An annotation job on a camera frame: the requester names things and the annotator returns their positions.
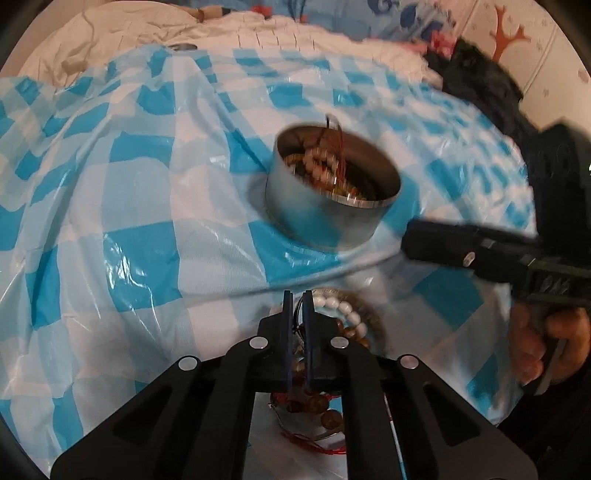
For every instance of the blue white checkered plastic sheet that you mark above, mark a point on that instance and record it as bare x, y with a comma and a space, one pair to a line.
138, 207

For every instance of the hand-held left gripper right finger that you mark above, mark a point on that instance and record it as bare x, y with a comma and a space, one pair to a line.
310, 344

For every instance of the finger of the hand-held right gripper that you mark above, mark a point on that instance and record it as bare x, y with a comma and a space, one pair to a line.
448, 244

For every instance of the pink cloth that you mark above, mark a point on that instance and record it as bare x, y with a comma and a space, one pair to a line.
436, 44

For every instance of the white striped bedsheet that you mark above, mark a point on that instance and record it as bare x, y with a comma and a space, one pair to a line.
138, 27

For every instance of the heap of mixed jewelry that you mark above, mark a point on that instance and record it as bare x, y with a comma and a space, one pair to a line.
323, 161

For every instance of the person's right hand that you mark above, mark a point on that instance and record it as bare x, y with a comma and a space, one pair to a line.
531, 344

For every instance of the dark cloth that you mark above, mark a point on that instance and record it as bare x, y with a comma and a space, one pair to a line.
480, 87

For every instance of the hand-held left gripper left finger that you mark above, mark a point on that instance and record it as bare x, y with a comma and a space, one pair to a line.
288, 344

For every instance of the round metal tin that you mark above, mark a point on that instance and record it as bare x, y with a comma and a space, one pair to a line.
314, 217

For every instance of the tan wooden object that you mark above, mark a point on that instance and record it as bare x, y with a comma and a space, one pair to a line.
203, 14

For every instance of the blue cartoon printed blanket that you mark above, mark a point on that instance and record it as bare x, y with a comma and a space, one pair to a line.
401, 18

